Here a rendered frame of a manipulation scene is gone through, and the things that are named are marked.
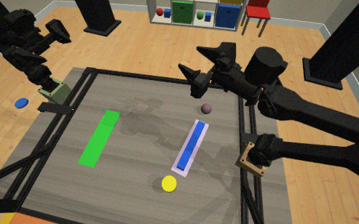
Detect yellow cylinder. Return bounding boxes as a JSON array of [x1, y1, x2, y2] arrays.
[[162, 176, 177, 193]]

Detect green rectangle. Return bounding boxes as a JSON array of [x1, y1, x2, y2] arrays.
[[78, 110, 121, 167]]

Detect lavender rectangle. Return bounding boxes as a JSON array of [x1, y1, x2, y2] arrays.
[[171, 119, 209, 177]]

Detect dusty pink ball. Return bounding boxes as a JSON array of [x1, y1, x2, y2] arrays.
[[201, 103, 212, 114]]

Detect blue bar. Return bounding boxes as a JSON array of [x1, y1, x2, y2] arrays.
[[177, 121, 205, 171]]

